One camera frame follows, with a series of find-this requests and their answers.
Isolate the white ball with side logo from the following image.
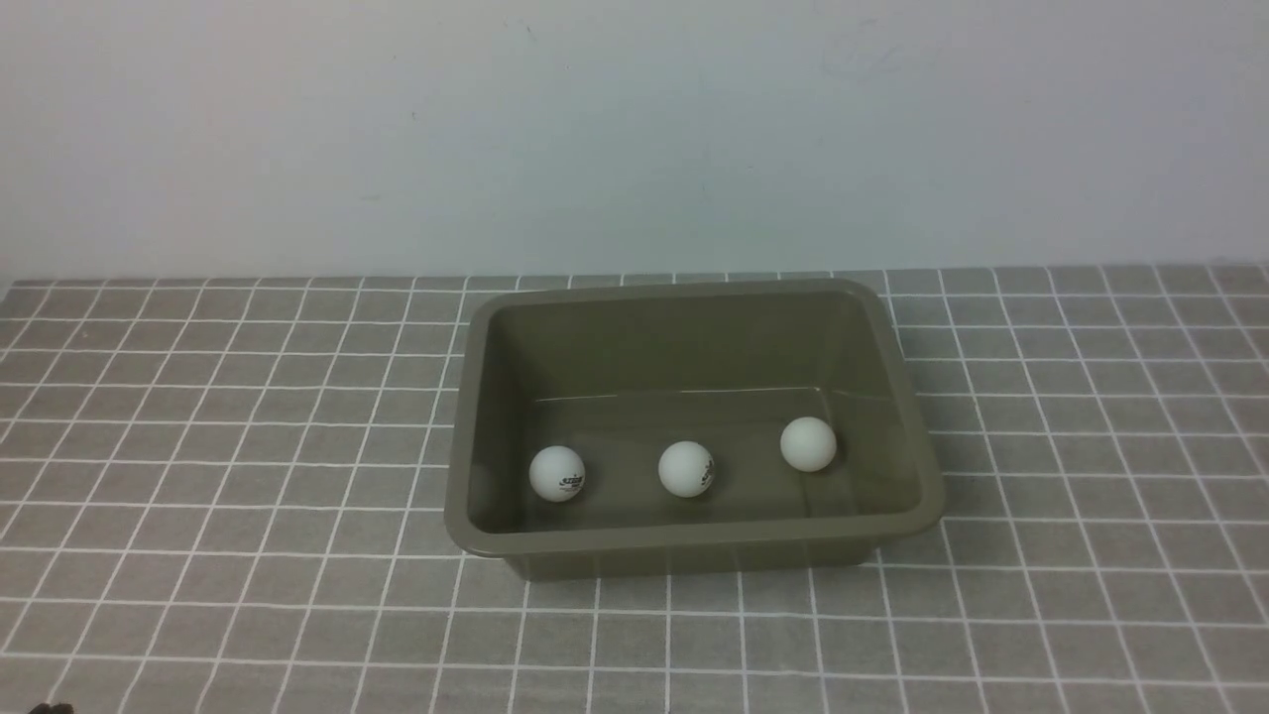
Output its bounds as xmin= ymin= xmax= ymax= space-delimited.
xmin=657 ymin=441 xmax=716 ymax=498

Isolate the plain white table-tennis ball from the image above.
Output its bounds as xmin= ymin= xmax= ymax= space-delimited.
xmin=779 ymin=416 xmax=838 ymax=473

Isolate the olive green plastic bin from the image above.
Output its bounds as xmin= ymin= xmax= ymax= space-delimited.
xmin=444 ymin=279 xmax=947 ymax=580

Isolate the grey checked tablecloth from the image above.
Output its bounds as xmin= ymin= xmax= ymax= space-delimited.
xmin=1 ymin=264 xmax=1268 ymax=713

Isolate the black object at corner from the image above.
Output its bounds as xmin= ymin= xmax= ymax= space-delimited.
xmin=29 ymin=703 xmax=75 ymax=714

